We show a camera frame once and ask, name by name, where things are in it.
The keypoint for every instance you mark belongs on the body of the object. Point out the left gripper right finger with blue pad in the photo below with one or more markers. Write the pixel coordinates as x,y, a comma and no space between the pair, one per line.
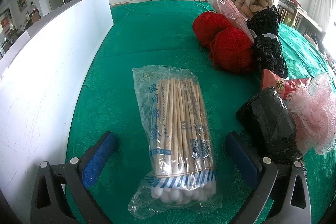
285,184

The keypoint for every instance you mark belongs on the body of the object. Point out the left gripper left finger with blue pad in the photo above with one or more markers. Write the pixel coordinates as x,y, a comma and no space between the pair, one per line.
49,203

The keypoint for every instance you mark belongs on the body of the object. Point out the black plastic bag roll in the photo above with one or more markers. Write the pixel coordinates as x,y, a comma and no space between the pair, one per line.
271,127

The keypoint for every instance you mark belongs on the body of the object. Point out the bag of cotton swabs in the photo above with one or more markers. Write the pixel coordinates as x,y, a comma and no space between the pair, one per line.
183,171

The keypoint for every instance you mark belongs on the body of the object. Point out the red snack packet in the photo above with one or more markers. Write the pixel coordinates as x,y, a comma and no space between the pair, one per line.
282,86

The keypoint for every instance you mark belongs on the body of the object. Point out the pink mesh bath sponge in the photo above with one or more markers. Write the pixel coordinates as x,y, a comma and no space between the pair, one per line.
312,107

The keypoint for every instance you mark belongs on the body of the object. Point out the black lace hair accessory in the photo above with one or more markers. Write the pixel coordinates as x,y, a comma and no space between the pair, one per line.
267,48

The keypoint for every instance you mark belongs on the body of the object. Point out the red yarn ball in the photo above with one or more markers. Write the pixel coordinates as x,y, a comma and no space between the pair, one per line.
230,48

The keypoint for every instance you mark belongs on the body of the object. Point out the pink packaged cloth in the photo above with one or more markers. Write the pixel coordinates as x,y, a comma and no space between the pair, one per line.
229,10

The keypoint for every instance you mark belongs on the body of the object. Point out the white cardboard storage box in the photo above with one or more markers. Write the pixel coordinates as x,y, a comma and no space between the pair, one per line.
41,79

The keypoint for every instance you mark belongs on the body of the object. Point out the green satin tablecloth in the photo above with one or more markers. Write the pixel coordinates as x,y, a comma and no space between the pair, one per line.
155,33

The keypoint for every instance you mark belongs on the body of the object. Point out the wooden railing furniture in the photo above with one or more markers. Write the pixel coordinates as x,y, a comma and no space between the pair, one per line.
296,17

